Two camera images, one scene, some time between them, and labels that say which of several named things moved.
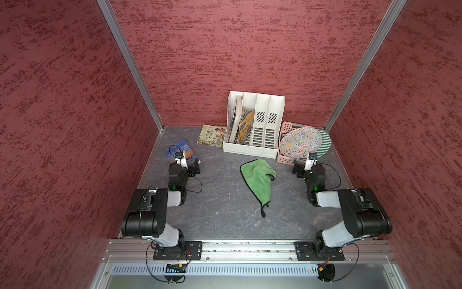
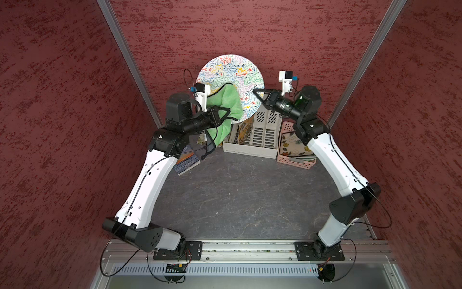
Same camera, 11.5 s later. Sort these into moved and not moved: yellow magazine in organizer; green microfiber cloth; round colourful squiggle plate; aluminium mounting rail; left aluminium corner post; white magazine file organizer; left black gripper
Moved: round colourful squiggle plate; green microfiber cloth; left black gripper
Not moved: white magazine file organizer; aluminium mounting rail; yellow magazine in organizer; left aluminium corner post
